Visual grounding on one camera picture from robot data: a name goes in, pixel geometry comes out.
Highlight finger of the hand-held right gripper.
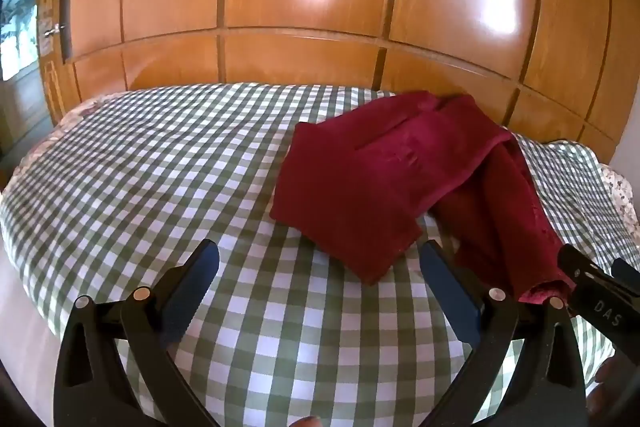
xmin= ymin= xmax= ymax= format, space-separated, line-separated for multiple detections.
xmin=557 ymin=245 xmax=632 ymax=333
xmin=611 ymin=257 xmax=640 ymax=308

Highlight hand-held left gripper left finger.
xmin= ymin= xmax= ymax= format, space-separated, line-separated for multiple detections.
xmin=54 ymin=238 xmax=221 ymax=427

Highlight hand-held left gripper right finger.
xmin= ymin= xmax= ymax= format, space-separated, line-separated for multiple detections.
xmin=419 ymin=238 xmax=587 ymax=427

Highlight dark red garment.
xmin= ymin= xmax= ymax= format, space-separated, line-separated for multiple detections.
xmin=269 ymin=90 xmax=576 ymax=305

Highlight person's right hand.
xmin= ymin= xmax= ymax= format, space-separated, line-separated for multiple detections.
xmin=590 ymin=357 xmax=640 ymax=427

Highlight green white checkered bed cover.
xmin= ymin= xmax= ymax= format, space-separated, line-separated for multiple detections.
xmin=0 ymin=82 xmax=640 ymax=427

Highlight glass window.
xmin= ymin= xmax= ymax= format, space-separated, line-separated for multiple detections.
xmin=0 ymin=0 xmax=41 ymax=82

